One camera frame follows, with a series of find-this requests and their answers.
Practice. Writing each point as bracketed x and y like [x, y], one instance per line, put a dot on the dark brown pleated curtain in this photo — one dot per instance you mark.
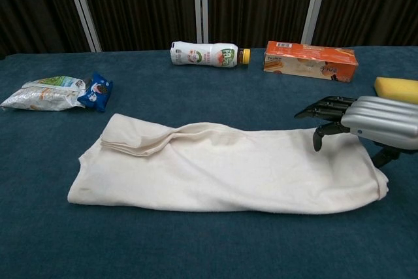
[258, 4]
[140, 8]
[372, 4]
[32, 8]

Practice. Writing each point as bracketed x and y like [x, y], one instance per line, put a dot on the blue cookie packet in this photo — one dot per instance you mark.
[96, 92]

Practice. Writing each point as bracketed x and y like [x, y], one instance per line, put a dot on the white snack bag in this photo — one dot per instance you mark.
[42, 96]

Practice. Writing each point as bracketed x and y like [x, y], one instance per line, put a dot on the yellow sponge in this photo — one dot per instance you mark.
[398, 89]

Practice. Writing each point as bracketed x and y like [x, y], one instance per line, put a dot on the white T-shirt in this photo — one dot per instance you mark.
[212, 174]

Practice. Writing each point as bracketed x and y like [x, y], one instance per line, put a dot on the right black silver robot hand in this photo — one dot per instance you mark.
[385, 125]

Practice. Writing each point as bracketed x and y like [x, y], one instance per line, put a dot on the teal table cover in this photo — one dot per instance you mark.
[209, 253]

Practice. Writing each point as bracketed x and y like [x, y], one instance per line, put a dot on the orange cardboard carton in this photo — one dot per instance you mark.
[310, 63]

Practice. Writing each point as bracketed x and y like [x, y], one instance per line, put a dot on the white partition post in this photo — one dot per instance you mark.
[315, 4]
[83, 11]
[200, 8]

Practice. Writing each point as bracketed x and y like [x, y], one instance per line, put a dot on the white drink bottle yellow cap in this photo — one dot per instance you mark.
[202, 56]

